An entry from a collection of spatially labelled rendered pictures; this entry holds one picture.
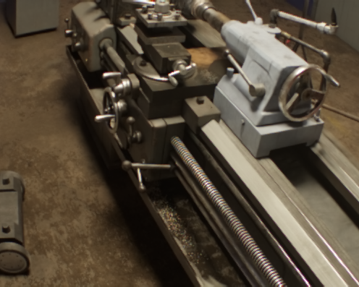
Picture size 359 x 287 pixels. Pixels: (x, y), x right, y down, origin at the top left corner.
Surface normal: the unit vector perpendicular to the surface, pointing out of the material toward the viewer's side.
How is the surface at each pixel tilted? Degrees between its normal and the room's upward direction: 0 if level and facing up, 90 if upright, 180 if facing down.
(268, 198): 36
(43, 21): 90
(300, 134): 90
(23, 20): 90
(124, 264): 0
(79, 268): 0
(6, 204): 0
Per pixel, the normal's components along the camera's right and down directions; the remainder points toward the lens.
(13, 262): 0.25, 0.58
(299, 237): -0.44, -0.57
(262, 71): -0.85, -0.04
